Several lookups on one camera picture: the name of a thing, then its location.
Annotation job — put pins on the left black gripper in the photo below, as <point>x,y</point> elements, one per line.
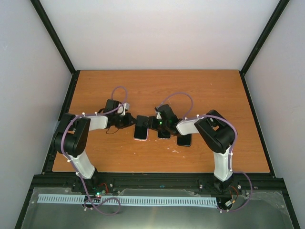
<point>128,121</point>

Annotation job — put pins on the light blue slotted cable duct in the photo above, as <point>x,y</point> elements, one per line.
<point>133,201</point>

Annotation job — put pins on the left black frame post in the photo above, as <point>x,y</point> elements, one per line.
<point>53,34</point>

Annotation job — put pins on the metal base plate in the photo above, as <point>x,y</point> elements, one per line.
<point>261,210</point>

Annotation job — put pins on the black phone case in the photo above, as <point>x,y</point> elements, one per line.
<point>183,144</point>

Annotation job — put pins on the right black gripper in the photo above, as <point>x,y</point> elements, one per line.
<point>151,124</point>

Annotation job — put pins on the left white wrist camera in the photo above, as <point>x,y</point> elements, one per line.
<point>123,109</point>

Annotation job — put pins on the right black frame post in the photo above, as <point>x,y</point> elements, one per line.
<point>275,16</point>

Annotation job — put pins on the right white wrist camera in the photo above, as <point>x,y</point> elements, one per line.
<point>158,114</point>

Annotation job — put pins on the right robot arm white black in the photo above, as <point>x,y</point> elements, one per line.
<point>218,134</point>

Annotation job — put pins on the black smartphone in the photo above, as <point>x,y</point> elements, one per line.
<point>184,140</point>
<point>140,132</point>

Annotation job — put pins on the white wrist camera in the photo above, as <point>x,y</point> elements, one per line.
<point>158,114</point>
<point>123,109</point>

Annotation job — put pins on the black frame post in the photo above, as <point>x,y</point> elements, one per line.
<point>275,16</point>
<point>53,34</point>

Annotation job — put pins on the pink translucent phone case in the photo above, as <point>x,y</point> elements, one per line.
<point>140,139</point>

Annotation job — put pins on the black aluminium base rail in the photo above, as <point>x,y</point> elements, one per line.
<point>199,183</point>

